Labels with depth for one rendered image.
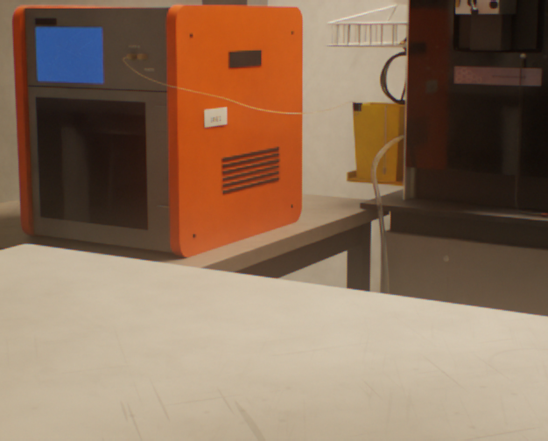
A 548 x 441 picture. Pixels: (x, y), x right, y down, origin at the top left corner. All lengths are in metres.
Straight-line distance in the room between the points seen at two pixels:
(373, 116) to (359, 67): 1.26
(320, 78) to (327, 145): 0.22
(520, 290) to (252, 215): 0.54
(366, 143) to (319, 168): 1.34
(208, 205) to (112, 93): 0.25
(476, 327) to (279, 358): 0.16
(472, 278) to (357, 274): 0.34
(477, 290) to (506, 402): 1.55
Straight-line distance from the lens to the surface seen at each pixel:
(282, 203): 2.12
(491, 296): 2.17
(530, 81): 2.16
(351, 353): 0.71
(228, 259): 1.86
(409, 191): 2.30
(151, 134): 1.86
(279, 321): 0.78
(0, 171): 4.56
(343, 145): 3.61
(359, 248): 2.40
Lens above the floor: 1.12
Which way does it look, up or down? 11 degrees down
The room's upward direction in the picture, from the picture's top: straight up
